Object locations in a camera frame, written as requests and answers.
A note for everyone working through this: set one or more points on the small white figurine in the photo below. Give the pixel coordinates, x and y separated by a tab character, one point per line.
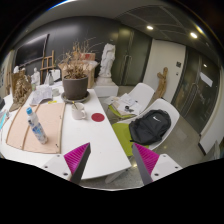
49	79
35	77

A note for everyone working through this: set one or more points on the white chair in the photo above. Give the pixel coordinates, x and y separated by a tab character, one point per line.
166	106
143	91

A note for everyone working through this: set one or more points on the printed paper sheet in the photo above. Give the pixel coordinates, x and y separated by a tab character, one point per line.
40	95

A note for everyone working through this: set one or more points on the dark double door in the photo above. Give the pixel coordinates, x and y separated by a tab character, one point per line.
133	56

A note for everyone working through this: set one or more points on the white bottle with blue cap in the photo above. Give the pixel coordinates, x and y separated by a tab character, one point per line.
36	128

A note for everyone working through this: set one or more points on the round ceiling light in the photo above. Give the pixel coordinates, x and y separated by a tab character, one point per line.
193	35
150	27

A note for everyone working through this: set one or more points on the small white cup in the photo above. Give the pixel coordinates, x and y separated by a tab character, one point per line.
55	92

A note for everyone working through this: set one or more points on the white mug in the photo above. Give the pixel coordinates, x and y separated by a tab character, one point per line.
78	112

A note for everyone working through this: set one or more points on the stack of papers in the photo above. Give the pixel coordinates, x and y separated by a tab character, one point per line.
125	104

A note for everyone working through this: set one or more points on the black backpack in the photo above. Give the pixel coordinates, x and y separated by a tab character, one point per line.
150	126

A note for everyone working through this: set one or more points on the grey plant saucer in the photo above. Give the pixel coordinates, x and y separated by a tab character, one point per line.
86	98

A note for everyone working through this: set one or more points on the flat round red coaster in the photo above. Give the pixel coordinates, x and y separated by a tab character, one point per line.
98	117

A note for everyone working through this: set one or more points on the small yellow tag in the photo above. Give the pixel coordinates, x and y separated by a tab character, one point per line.
52	102

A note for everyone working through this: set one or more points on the black wall screen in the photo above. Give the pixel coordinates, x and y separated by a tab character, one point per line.
31	50

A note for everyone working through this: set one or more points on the wooden easel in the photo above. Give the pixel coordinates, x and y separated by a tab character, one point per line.
47	66

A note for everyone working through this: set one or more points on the dry plant in grey pot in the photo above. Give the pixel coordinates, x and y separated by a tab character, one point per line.
75	87

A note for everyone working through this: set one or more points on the white stone statue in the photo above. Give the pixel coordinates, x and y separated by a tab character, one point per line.
107	60

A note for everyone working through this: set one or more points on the white pedestal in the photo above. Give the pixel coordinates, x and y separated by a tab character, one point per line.
106	88

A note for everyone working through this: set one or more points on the green seat cushion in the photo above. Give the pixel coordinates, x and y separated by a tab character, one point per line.
115	112
121	133

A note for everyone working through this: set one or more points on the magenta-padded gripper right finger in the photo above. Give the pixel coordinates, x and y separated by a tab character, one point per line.
148	160

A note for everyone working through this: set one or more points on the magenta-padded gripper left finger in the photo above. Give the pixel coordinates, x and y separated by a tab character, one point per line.
75	159

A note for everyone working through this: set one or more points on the brown wooden carving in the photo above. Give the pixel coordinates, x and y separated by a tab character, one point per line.
21	90

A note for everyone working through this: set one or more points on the wooden figure sculpture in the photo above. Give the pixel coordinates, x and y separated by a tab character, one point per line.
161	83

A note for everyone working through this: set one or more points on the light wooden panel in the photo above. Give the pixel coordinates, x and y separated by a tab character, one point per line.
48	125

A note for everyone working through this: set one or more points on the stir stick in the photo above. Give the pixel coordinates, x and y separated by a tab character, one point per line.
74	105

